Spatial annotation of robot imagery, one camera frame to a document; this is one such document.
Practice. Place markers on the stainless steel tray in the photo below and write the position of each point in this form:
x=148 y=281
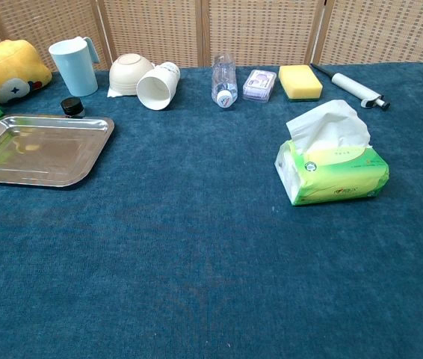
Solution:
x=39 y=149

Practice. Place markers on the beige bowl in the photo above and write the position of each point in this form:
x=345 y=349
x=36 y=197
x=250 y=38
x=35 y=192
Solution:
x=127 y=73

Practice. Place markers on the green soft tissue pack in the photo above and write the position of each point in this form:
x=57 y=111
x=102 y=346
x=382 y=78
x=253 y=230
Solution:
x=338 y=175

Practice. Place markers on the yellow plush toy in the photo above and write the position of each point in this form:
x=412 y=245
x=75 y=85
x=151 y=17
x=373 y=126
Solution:
x=9 y=67

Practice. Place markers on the dark blue tablecloth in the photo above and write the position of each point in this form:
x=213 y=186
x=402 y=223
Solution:
x=196 y=243

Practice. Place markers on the yellow sponge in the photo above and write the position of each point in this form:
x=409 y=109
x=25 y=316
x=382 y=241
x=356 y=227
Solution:
x=299 y=80

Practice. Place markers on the white hand pump tool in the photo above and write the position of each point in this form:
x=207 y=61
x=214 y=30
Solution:
x=349 y=85

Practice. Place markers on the wooden rattan folding screen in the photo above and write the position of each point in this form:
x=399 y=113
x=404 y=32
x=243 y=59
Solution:
x=159 y=30

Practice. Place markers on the white paper cup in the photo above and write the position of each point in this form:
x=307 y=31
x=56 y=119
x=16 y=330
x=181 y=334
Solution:
x=157 y=88

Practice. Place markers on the white tissue sheet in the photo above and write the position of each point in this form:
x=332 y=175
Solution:
x=327 y=127

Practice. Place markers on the clear plastic water bottle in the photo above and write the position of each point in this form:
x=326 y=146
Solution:
x=224 y=80

